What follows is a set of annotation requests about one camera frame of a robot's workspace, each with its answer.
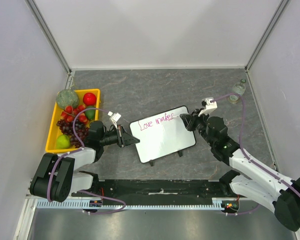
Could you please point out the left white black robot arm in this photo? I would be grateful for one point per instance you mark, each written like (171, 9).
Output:
(54, 178)

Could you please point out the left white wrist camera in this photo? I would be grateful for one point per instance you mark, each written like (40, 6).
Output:
(114, 118)

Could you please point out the clear glass bottle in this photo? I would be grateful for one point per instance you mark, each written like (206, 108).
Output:
(238, 89)

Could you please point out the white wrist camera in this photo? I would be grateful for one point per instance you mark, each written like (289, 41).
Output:
(208, 106)
(114, 118)

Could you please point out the green netted melon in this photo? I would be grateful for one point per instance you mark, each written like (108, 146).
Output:
(67, 97)

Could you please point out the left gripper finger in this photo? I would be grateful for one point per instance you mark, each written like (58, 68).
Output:
(130, 140)
(127, 132)

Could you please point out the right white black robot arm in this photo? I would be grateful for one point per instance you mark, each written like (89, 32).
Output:
(250, 178)

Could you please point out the red apple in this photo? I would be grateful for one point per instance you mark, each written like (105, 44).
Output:
(89, 99)

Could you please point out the white slotted cable duct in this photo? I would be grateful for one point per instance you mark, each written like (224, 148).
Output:
(89, 204)

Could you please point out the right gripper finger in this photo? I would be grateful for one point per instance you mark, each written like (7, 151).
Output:
(188, 122)
(188, 116)

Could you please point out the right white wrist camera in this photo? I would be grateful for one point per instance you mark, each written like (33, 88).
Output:
(208, 106)

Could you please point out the purple grape bunch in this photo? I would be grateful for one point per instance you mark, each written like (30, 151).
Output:
(76, 133)

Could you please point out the red strawberry cluster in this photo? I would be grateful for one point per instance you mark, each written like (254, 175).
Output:
(69, 113)

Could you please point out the white whiteboard black frame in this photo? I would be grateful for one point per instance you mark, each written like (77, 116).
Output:
(161, 135)

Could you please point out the yellow plastic bin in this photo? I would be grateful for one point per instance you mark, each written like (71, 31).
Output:
(55, 132)

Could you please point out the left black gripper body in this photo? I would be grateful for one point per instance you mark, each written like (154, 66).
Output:
(120, 136)

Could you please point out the green pear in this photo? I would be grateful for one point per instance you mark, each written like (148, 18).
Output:
(63, 142)

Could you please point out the green lime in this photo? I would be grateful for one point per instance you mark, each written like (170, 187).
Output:
(90, 112)

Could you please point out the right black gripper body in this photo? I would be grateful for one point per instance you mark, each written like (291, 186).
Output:
(194, 120)

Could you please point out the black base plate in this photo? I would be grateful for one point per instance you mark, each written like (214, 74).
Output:
(162, 191)

